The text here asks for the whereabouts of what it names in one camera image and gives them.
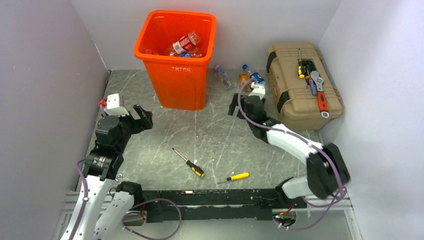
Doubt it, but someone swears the crushed clear bottle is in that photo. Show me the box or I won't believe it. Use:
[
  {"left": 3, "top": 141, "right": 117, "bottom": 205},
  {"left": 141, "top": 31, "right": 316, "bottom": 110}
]
[{"left": 214, "top": 65, "right": 234, "bottom": 90}]

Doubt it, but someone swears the orange bottle blue cap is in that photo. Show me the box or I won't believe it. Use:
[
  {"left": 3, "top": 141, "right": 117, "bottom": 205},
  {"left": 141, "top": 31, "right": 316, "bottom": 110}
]
[{"left": 239, "top": 64, "right": 252, "bottom": 87}]

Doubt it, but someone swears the red label water bottle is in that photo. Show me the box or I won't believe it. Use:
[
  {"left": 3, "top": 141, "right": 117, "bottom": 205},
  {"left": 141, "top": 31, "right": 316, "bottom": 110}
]
[{"left": 169, "top": 31, "right": 202, "bottom": 56}]

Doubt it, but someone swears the small orange juice bottle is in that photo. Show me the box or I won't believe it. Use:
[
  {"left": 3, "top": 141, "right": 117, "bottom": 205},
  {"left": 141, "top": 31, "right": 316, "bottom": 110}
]
[{"left": 144, "top": 49, "right": 160, "bottom": 56}]

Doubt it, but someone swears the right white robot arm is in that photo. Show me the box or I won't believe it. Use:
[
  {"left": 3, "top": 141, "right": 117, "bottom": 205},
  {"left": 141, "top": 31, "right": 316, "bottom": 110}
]
[{"left": 228, "top": 93, "right": 351, "bottom": 208}]

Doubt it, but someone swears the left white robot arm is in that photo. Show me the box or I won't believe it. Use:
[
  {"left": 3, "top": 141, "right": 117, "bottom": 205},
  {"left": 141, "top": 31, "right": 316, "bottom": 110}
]
[{"left": 61, "top": 104, "right": 153, "bottom": 240}]

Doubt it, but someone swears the orange plastic bin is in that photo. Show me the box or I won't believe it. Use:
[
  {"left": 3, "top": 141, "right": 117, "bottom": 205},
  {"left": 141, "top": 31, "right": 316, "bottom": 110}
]
[{"left": 133, "top": 10, "right": 217, "bottom": 111}]

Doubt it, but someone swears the Pepsi bottle near toolbox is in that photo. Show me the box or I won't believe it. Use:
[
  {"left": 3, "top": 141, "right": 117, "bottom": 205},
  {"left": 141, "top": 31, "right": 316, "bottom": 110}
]
[{"left": 249, "top": 72, "right": 266, "bottom": 85}]

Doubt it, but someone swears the tan plastic toolbox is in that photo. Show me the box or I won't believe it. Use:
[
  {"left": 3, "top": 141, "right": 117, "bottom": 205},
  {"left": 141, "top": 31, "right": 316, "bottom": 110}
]
[{"left": 266, "top": 42, "right": 343, "bottom": 131}]

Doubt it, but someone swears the small silver wrench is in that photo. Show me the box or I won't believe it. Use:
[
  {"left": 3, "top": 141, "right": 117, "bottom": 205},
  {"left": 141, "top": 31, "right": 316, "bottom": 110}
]
[{"left": 115, "top": 173, "right": 123, "bottom": 181}]

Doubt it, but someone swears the yellow screwdriver on toolbox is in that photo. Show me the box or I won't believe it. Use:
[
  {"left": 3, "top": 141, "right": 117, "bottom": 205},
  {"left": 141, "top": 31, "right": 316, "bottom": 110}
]
[{"left": 297, "top": 48, "right": 305, "bottom": 79}]

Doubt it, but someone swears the small yellow screwdriver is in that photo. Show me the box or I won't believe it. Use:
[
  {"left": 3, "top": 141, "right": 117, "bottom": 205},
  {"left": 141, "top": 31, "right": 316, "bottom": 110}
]
[{"left": 217, "top": 172, "right": 250, "bottom": 184}]

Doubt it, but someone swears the blue red screwdriver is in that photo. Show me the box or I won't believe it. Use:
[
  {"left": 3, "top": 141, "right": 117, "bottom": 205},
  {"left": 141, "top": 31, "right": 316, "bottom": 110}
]
[{"left": 305, "top": 64, "right": 318, "bottom": 97}]

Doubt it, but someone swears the black yellow screwdriver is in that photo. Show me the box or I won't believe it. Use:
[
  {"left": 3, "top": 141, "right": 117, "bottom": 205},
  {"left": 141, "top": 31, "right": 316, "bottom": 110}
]
[{"left": 172, "top": 148, "right": 205, "bottom": 177}]

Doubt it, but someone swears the orange adjustable wrench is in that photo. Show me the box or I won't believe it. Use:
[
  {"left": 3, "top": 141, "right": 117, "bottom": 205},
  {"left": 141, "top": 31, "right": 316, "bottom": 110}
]
[{"left": 310, "top": 70, "right": 330, "bottom": 119}]

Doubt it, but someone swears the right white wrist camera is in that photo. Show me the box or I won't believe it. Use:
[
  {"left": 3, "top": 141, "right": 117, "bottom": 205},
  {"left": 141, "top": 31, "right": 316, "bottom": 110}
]
[{"left": 248, "top": 82, "right": 266, "bottom": 100}]

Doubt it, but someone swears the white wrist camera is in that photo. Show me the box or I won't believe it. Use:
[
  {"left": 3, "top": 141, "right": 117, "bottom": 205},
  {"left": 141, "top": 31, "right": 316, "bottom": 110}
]
[
  {"left": 248, "top": 82, "right": 266, "bottom": 100},
  {"left": 97, "top": 93, "right": 129, "bottom": 117}
]

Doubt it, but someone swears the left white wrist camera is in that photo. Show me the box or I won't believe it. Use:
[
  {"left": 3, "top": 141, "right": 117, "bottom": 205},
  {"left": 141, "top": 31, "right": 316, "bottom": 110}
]
[{"left": 97, "top": 93, "right": 129, "bottom": 117}]

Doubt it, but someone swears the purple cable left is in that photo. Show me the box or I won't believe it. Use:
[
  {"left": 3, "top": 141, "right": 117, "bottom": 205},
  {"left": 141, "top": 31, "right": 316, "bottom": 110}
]
[{"left": 121, "top": 198, "right": 182, "bottom": 240}]

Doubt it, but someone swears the black base frame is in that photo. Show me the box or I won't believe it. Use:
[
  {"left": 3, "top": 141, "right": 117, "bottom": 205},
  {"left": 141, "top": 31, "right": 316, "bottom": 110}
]
[{"left": 109, "top": 180, "right": 299, "bottom": 223}]

